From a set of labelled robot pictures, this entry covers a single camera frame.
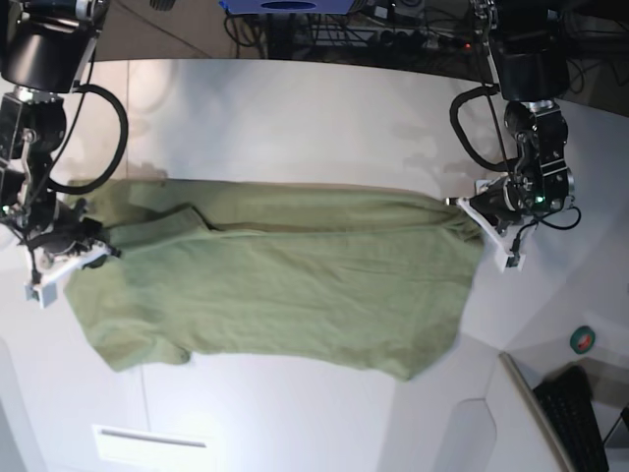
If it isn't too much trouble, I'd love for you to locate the green tape roll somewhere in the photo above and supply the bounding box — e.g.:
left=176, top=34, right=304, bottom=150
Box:
left=569, top=325, right=597, bottom=355

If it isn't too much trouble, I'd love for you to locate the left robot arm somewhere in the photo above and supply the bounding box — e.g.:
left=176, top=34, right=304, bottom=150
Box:
left=449, top=1, right=574, bottom=233

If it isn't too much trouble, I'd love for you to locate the black keyboard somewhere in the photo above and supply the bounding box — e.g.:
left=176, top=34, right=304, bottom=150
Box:
left=534, top=365, right=609, bottom=472

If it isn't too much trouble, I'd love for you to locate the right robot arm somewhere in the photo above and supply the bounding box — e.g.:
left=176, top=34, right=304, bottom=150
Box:
left=1, top=1, right=129, bottom=271

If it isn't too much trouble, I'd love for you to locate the blue box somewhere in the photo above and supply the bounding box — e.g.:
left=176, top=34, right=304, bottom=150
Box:
left=218, top=0, right=355, bottom=15

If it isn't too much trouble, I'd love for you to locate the power strip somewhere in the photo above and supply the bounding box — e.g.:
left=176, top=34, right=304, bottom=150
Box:
left=377, top=29, right=471, bottom=52

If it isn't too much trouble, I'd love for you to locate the white slotted plate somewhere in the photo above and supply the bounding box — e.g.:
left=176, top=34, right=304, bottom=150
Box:
left=93, top=425, right=221, bottom=471

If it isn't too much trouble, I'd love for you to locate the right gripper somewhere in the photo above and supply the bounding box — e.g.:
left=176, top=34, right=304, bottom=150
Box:
left=19, top=198, right=120, bottom=269

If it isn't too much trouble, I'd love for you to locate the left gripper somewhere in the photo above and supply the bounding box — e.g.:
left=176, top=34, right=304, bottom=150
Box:
left=470, top=176, right=524, bottom=231

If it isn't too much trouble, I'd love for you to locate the green t-shirt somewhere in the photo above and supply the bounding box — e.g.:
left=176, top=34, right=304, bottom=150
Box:
left=65, top=180, right=483, bottom=381

